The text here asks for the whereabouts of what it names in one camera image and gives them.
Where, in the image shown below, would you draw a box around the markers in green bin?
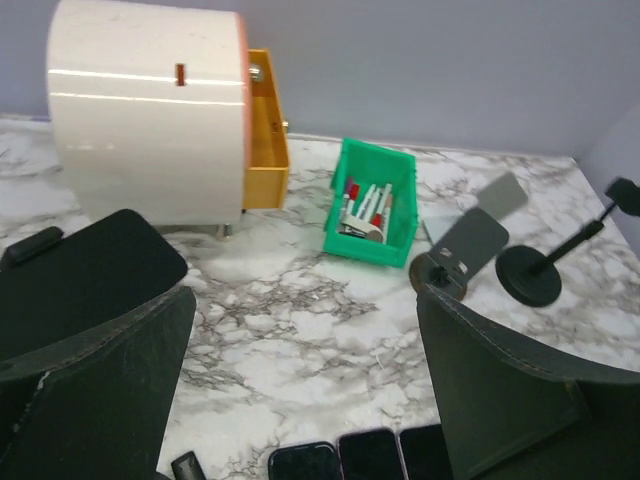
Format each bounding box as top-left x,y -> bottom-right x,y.
337,177 -> 392,243

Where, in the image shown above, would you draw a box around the white round drawer cabinet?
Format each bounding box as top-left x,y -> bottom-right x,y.
46,1 -> 251,225

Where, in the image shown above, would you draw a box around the brown base phone stand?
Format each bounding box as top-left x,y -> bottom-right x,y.
409,207 -> 509,301

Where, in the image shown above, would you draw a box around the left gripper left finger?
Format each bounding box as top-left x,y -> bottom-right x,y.
1,287 -> 196,479

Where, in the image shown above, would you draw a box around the purple edged phone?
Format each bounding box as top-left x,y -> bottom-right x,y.
337,428 -> 405,480

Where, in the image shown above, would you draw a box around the green plastic bin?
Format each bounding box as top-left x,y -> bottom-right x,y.
323,138 -> 418,268

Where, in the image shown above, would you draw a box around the black phone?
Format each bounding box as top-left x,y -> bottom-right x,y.
268,441 -> 341,480

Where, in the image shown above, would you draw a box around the orange drawer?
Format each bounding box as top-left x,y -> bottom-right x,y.
243,49 -> 290,210

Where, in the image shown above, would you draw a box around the white folding phone stand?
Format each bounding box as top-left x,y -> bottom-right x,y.
422,172 -> 528,244

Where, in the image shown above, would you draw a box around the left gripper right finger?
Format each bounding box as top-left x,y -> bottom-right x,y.
417,287 -> 639,479

